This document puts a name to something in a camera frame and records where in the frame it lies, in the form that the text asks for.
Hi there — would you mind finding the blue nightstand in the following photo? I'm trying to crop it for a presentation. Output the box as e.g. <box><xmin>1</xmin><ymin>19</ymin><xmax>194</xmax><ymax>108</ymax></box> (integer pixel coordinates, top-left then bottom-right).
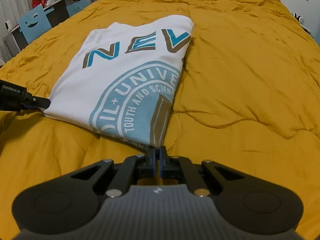
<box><xmin>300</xmin><ymin>21</ymin><xmax>313</xmax><ymax>35</ymax></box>

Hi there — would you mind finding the pale curtain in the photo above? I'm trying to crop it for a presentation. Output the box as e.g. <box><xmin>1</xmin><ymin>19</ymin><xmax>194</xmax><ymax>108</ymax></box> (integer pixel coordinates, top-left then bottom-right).
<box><xmin>0</xmin><ymin>0</ymin><xmax>38</xmax><ymax>62</ymax></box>

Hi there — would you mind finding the black and white striped item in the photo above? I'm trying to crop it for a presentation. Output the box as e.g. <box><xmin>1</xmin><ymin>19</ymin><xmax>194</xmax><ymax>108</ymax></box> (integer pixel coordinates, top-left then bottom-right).
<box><xmin>291</xmin><ymin>12</ymin><xmax>305</xmax><ymax>23</ymax></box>

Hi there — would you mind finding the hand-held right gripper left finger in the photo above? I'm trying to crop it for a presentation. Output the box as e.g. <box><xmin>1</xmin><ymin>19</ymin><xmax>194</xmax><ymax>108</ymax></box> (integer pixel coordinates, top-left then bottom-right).
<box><xmin>67</xmin><ymin>146</ymin><xmax>157</xmax><ymax>197</ymax></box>

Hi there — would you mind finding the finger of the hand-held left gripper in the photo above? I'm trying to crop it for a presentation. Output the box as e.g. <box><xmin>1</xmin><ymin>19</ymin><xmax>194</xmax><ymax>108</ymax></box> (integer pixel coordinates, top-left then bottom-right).
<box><xmin>21</xmin><ymin>94</ymin><xmax>51</xmax><ymax>111</ymax></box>

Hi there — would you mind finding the white printed sweatshirt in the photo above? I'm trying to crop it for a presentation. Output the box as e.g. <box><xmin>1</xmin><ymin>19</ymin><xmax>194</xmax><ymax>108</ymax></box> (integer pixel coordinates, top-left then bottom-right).
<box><xmin>44</xmin><ymin>14</ymin><xmax>195</xmax><ymax>148</ymax></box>

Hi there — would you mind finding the grey cabinet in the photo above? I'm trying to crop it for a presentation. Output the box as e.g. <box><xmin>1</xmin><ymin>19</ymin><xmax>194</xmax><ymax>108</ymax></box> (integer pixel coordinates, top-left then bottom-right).
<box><xmin>3</xmin><ymin>26</ymin><xmax>28</xmax><ymax>58</ymax></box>

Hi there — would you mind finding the blue smiley face chair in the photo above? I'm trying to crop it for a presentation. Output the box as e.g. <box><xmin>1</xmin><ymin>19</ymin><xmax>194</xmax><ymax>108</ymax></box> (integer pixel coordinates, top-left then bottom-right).
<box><xmin>19</xmin><ymin>5</ymin><xmax>52</xmax><ymax>44</ymax></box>

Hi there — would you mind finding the yellow bed blanket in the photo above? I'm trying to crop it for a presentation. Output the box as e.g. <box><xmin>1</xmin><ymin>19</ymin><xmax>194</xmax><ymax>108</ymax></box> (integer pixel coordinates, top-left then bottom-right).
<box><xmin>0</xmin><ymin>0</ymin><xmax>320</xmax><ymax>232</ymax></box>

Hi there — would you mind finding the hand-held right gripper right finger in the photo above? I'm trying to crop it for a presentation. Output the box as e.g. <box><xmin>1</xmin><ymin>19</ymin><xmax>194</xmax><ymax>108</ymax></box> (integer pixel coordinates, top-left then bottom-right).
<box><xmin>159</xmin><ymin>145</ymin><xmax>247</xmax><ymax>197</ymax></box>

